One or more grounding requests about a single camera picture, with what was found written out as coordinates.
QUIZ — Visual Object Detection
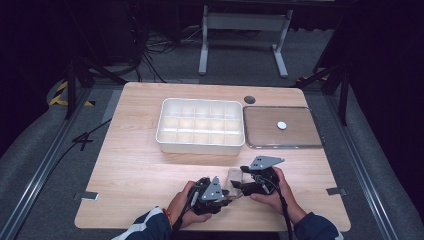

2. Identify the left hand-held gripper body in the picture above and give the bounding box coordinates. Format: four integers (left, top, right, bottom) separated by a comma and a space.
188, 175, 226, 216

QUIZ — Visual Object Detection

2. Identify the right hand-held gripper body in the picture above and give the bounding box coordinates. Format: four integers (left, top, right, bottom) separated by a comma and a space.
240, 155, 286, 197

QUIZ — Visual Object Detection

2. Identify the beige cloth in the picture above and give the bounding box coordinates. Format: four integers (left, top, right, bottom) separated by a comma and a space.
223, 167, 255, 200

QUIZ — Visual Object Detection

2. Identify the person's left hand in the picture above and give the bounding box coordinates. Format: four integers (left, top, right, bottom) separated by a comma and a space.
166, 180, 213, 230

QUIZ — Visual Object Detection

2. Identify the person's right hand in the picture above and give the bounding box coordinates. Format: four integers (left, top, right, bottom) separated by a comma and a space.
249, 167, 301, 220

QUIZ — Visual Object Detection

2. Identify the transparent box lid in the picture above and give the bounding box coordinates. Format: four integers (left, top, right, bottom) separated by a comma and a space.
242, 105, 324, 150

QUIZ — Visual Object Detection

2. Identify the white compartment storage box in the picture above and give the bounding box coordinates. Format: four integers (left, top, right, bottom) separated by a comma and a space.
155, 97, 246, 157

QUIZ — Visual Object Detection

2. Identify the red wristband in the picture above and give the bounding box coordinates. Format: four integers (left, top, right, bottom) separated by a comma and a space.
162, 207, 173, 228

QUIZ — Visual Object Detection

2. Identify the grey tape piece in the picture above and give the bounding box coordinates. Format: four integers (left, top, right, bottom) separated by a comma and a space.
73, 190, 100, 202
325, 186, 348, 197

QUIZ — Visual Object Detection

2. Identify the black metal stand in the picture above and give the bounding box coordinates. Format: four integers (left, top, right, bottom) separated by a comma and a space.
64, 55, 128, 121
293, 62, 352, 127

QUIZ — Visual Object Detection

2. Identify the black floor marking tape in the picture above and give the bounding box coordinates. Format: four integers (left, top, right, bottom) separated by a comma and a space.
71, 131, 95, 152

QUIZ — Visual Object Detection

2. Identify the yellow black hazard tape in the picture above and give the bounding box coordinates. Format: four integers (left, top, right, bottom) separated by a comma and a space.
48, 80, 96, 108

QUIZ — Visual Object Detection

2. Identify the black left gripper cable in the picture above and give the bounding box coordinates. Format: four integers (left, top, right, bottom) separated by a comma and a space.
171, 189, 202, 235

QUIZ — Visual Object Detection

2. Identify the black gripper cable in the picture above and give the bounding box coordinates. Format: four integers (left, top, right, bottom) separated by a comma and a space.
171, 189, 202, 235
254, 174, 295, 240

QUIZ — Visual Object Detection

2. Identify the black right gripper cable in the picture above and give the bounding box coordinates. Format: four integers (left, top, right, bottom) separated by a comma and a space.
254, 174, 295, 240

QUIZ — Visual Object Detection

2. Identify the aluminium floor rail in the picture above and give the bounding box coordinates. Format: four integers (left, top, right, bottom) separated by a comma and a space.
0, 86, 93, 240
324, 94, 400, 240

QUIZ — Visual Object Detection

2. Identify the thin black floor cable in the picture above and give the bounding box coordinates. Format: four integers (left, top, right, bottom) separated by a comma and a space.
59, 117, 113, 158

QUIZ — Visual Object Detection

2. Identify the white metal table frame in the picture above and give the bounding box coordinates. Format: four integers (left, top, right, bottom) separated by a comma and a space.
198, 4, 295, 80

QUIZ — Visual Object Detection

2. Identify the bundle of black floor cables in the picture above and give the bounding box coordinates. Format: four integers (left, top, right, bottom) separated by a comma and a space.
131, 13, 208, 84

